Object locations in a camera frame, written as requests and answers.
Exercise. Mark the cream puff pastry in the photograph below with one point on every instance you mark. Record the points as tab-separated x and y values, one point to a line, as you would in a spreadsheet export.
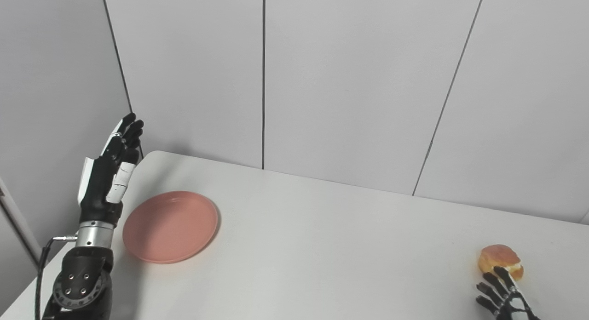
499	256

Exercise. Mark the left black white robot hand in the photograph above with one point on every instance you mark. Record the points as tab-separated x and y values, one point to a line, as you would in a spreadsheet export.
103	182

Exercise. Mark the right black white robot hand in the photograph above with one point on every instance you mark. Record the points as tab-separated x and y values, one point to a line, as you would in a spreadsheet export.
508	301

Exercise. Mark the pink round plate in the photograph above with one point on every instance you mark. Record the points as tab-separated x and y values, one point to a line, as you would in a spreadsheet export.
170	227

